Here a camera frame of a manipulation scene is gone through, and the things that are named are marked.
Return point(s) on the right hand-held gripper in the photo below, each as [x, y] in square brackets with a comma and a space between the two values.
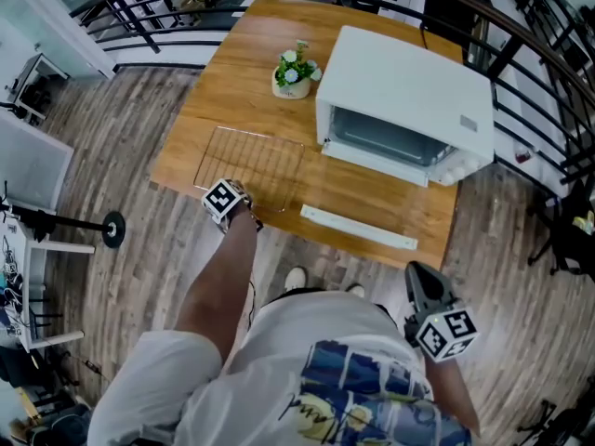
[446, 335]

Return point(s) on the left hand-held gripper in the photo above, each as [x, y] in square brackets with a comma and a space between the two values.
[223, 200]

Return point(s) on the person's right forearm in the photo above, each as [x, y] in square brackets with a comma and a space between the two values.
[453, 393]

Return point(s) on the person's left forearm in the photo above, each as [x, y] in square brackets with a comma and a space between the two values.
[214, 286]

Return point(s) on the white toaster oven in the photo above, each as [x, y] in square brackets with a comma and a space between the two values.
[404, 77]

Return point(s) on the person's right shoe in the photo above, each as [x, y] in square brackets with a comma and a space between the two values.
[355, 291]

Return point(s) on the person's shoe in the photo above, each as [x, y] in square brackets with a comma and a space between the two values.
[355, 291]
[295, 278]

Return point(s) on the person's left shoe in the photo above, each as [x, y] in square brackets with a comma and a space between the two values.
[295, 278]

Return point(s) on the black stand with weight disc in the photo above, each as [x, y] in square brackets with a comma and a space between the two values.
[113, 230]

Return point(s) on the person's printed white shirt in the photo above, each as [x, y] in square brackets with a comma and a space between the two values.
[316, 323]

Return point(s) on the white pot with flowers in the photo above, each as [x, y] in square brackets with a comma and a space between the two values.
[290, 88]

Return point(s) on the black office chair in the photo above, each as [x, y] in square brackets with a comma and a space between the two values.
[569, 249]

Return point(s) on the black chair base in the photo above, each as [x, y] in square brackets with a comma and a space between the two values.
[548, 416]

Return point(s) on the small yellow object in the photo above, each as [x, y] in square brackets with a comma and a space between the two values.
[583, 222]

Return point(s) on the red drink bottle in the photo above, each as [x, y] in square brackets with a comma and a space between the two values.
[523, 156]

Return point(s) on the white partition cabinet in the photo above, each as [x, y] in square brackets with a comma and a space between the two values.
[32, 161]

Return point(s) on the small white desk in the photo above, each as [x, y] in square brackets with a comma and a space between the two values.
[37, 63]

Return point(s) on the white metal-frame desk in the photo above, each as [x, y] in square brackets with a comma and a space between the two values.
[60, 247]

